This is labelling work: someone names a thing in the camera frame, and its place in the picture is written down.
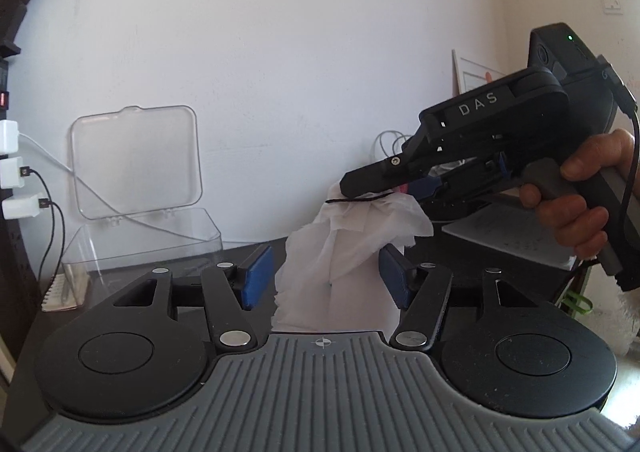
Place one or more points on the white wall socket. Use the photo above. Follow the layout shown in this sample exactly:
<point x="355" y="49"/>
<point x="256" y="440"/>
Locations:
<point x="613" y="4"/>

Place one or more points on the clear plastic lidded box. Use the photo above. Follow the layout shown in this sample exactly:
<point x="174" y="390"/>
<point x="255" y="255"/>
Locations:
<point x="135" y="152"/>

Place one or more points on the spiral notepad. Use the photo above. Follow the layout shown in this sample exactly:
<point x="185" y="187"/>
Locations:
<point x="60" y="294"/>

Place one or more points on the black power strip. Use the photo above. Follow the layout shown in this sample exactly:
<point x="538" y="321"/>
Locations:
<point x="7" y="232"/>

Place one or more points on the white flat charger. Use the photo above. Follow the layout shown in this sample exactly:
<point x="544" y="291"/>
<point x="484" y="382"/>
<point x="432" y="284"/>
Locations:
<point x="22" y="207"/>

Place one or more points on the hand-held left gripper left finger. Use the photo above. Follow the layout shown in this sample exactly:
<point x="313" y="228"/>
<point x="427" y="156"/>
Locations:
<point x="257" y="277"/>

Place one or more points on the white square charger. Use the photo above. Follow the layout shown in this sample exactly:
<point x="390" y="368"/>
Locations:
<point x="7" y="137"/>
<point x="12" y="173"/>

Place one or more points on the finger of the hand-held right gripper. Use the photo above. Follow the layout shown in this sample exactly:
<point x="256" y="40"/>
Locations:
<point x="427" y="186"/>
<point x="375" y="177"/>

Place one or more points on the person's right hand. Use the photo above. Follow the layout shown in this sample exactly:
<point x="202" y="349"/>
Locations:
<point x="575" y="227"/>

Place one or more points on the white printed shopping bag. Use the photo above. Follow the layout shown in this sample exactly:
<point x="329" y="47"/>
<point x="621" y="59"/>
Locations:
<point x="350" y="262"/>

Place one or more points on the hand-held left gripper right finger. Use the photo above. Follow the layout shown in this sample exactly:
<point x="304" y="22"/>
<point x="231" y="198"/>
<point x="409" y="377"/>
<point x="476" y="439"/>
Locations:
<point x="395" y="277"/>

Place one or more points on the framed certificate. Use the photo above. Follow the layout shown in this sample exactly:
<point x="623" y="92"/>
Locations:
<point x="475" y="75"/>

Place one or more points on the black plate stand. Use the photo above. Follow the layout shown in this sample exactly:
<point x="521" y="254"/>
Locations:
<point x="10" y="32"/>

